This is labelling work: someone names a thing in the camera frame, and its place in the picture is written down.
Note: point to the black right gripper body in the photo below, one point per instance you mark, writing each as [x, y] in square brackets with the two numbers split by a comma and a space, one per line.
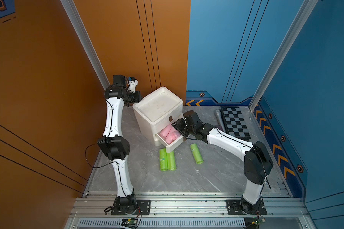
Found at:
[183, 128]

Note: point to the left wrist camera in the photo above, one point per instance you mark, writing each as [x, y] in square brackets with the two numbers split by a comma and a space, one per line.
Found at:
[128, 83]

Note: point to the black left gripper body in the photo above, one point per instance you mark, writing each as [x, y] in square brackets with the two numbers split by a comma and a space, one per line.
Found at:
[134, 98]

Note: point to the aluminium front rail frame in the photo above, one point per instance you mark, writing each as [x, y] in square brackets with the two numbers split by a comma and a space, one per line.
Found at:
[200, 210]

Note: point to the green circuit board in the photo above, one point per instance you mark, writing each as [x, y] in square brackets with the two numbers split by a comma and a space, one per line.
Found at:
[258, 222]
[129, 223]

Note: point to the pink trash bag roll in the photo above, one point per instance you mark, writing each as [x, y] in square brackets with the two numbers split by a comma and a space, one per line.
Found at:
[164, 133]
[169, 139]
[173, 133]

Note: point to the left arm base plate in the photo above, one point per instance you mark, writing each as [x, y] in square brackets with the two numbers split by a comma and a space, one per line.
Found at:
[142, 207]

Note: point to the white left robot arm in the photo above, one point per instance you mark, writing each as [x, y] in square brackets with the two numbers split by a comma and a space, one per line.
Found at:
[116, 148]

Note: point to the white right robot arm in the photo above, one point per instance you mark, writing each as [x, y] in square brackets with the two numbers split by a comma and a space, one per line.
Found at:
[257, 160]

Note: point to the grey microphone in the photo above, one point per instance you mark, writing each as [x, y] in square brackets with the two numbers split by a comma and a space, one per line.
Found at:
[218, 115]

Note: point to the right green circuit board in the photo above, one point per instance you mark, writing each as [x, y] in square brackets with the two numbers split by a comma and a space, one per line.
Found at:
[258, 222]

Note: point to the green trash bag roll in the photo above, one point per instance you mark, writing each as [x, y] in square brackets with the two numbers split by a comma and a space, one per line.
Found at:
[163, 159]
[171, 164]
[196, 154]

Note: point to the white three-drawer storage box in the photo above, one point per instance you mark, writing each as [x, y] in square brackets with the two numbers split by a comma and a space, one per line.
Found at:
[155, 112]

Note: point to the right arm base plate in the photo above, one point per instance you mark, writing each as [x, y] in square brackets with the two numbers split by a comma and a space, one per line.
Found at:
[232, 206]

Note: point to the black white checkerboard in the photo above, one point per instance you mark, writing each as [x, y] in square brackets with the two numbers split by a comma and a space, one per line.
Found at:
[234, 122]

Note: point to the left green circuit board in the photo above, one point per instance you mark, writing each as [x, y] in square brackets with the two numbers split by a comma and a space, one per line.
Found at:
[129, 223]

